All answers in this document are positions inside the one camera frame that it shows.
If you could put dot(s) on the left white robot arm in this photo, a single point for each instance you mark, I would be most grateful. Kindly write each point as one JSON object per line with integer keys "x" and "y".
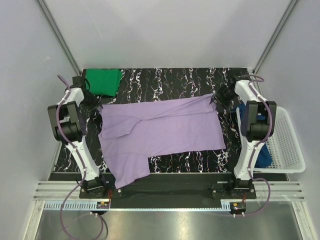
{"x": 69, "y": 128}

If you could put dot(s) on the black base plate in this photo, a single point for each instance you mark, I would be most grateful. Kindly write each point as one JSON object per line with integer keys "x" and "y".
{"x": 160, "y": 191}

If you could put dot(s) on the dark blue t shirt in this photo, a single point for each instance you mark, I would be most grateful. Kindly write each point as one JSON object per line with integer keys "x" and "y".
{"x": 264, "y": 158}

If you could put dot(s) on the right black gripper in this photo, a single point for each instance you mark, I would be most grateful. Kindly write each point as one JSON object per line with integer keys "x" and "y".
{"x": 218, "y": 97}

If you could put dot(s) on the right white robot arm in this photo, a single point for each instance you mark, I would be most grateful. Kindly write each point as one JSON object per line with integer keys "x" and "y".
{"x": 256, "y": 126}

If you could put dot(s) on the purple t shirt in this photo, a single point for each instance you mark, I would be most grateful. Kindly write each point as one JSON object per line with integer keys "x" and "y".
{"x": 132, "y": 133}

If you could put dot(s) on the aluminium rail frame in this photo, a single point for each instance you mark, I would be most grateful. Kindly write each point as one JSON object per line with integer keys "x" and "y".
{"x": 279, "y": 212}

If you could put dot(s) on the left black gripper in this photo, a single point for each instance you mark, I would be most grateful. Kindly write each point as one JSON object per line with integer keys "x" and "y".
{"x": 96, "y": 103}

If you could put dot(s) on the folded green t shirt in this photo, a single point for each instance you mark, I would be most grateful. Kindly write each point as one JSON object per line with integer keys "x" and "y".
{"x": 103, "y": 81}

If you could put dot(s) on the white plastic basket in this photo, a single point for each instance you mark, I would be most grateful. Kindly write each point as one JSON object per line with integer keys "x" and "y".
{"x": 283, "y": 147}

